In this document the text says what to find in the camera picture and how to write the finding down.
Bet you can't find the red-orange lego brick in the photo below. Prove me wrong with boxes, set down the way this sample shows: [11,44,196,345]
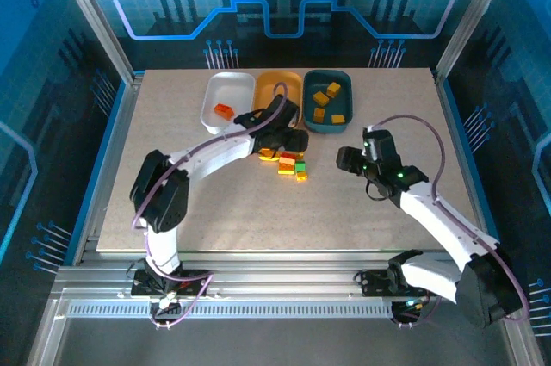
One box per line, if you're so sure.
[214,102,236,121]

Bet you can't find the right arm base wiring LEDs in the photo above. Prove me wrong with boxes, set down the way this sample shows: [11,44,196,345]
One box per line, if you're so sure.
[390,295,431,327]

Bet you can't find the left arm base wiring plug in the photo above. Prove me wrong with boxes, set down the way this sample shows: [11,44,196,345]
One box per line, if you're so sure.
[149,290,182,329]

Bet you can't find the dark teal plastic container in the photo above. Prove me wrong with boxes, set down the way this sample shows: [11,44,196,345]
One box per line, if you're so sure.
[302,69,355,136]

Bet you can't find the orange plastic container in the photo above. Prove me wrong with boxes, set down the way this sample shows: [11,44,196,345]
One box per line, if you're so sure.
[251,71,303,130]

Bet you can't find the white plastic container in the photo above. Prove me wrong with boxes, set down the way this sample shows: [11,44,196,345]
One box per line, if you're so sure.
[201,71,257,135]

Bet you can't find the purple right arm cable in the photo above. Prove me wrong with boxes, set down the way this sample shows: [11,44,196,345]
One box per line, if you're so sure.
[368,114,530,329]

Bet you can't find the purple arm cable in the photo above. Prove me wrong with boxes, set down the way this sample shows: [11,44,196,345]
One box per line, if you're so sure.
[368,114,530,329]
[131,81,289,331]

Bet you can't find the aluminium side rail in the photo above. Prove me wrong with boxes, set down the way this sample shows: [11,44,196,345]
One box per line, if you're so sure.
[71,72,145,266]
[432,71,496,266]

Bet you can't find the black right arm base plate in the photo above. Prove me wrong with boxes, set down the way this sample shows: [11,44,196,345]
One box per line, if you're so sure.
[359,269,440,298]

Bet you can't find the aluminium cross rail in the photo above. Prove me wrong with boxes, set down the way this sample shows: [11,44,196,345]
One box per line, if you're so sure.
[49,249,524,302]

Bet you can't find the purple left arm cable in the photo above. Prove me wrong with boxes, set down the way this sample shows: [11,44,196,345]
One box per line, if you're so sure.
[131,81,289,331]

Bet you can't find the slotted metal cable duct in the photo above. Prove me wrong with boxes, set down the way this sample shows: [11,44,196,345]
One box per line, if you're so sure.
[66,301,404,319]

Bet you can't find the aluminium frame post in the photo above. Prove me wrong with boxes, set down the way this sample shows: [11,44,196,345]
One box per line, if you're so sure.
[433,0,520,78]
[46,0,137,85]

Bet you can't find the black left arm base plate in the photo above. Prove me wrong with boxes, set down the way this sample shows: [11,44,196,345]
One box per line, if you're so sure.
[131,269,212,298]

